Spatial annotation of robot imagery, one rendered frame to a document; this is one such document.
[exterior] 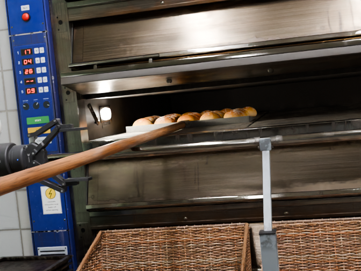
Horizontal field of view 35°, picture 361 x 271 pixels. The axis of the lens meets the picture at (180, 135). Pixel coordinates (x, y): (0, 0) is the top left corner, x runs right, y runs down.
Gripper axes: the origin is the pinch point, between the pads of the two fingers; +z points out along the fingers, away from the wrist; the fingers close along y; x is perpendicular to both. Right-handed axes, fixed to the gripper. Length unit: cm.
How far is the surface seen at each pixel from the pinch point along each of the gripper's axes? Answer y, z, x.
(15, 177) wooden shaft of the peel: -1, 9, 56
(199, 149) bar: 2.6, 27.9, -19.0
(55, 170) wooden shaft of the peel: 0.0, 9.6, 40.1
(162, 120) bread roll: -5, -3, -102
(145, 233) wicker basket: 34, -1, -53
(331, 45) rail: -25, 69, -42
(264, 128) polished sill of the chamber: 0, 45, -56
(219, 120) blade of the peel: -3, 23, -100
